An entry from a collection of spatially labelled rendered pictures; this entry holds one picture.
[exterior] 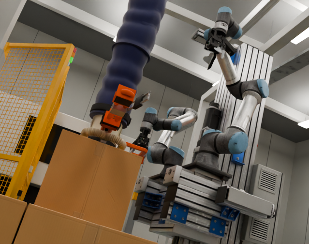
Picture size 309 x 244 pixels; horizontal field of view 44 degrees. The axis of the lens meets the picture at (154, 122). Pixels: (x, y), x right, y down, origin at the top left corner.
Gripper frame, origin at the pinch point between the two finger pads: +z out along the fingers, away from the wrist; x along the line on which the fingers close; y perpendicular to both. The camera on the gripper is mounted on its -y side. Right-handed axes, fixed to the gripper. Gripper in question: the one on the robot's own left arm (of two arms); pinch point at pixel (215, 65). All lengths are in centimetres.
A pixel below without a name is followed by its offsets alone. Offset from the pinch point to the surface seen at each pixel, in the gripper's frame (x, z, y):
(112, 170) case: -10, 68, 33
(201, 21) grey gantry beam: -195, -174, -48
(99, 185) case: -10, 76, 37
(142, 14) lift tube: -28, -29, 41
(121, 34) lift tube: -34, -14, 48
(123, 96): 24, 46, 45
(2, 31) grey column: -149, -41, 131
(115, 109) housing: 10, 47, 44
